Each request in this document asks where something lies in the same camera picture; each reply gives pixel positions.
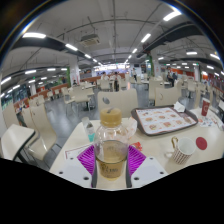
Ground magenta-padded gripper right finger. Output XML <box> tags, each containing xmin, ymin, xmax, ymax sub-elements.
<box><xmin>125</xmin><ymin>144</ymin><xmax>168</xmax><ymax>189</ymax></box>

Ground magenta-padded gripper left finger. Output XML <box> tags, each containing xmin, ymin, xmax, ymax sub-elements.
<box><xmin>57</xmin><ymin>143</ymin><xmax>99</xmax><ymax>190</ymax></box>

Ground clear bottle with tan cap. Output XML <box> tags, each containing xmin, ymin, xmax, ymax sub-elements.
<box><xmin>93</xmin><ymin>106</ymin><xmax>131</xmax><ymax>182</ymax></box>

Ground white red-bordered paper leaflet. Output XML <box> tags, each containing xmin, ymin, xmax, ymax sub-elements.
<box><xmin>63</xmin><ymin>143</ymin><xmax>92</xmax><ymax>161</ymax></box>

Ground small red wrapper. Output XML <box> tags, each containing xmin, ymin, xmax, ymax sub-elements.
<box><xmin>131</xmin><ymin>141</ymin><xmax>144</xmax><ymax>152</ymax></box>

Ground white red-patterned mug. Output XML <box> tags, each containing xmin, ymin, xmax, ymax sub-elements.
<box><xmin>170</xmin><ymin>135</ymin><xmax>197</xmax><ymax>166</ymax></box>

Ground small clear teal-labelled bottle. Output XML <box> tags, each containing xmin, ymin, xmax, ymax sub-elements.
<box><xmin>81</xmin><ymin>116</ymin><xmax>97</xmax><ymax>144</ymax></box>

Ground crumpled clear plastic bag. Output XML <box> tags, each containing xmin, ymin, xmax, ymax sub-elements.
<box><xmin>123</xmin><ymin>116</ymin><xmax>139</xmax><ymax>138</ymax></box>

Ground dark tray with paper menu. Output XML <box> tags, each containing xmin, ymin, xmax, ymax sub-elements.
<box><xmin>130</xmin><ymin>105</ymin><xmax>200</xmax><ymax>137</ymax></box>

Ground cream chair with metal legs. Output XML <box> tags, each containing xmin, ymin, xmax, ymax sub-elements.
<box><xmin>19</xmin><ymin>103</ymin><xmax>63</xmax><ymax>165</ymax></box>

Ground flat round red coaster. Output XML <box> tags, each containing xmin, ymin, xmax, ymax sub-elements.
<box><xmin>195</xmin><ymin>136</ymin><xmax>209</xmax><ymax>151</ymax></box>

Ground cream table with dark edge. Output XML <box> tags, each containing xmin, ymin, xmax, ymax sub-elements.
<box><xmin>0</xmin><ymin>123</ymin><xmax>37</xmax><ymax>162</ymax></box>

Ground white crumpled napkin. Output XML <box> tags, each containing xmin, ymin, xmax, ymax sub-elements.
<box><xmin>172</xmin><ymin>100</ymin><xmax>187</xmax><ymax>114</ymax></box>

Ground cream chair with round hole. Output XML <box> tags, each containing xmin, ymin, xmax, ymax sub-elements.
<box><xmin>154</xmin><ymin>85</ymin><xmax>183</xmax><ymax>108</ymax></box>
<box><xmin>96</xmin><ymin>87</ymin><xmax>140</xmax><ymax>119</ymax></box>

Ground group of cream chairs and tables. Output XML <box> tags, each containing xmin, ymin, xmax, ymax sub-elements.
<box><xmin>28</xmin><ymin>73</ymin><xmax>224</xmax><ymax>116</ymax></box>

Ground printed paper sheets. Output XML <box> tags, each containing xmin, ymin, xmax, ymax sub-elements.
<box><xmin>199</xmin><ymin>115</ymin><xmax>224</xmax><ymax>132</ymax></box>

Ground red paper cup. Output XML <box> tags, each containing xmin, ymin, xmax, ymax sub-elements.
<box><xmin>200</xmin><ymin>97</ymin><xmax>212</xmax><ymax>117</ymax></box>

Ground person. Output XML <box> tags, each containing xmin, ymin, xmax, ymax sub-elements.
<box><xmin>166</xmin><ymin>70</ymin><xmax>178</xmax><ymax>88</ymax></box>
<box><xmin>113</xmin><ymin>71</ymin><xmax>122</xmax><ymax>92</ymax></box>

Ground group of ceiling strip lights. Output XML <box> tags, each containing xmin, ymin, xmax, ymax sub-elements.
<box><xmin>0</xmin><ymin>8</ymin><xmax>224</xmax><ymax>98</ymax></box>

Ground ceiling air conditioner unit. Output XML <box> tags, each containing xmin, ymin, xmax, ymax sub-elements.
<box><xmin>79</xmin><ymin>32</ymin><xmax>101</xmax><ymax>48</ymax></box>

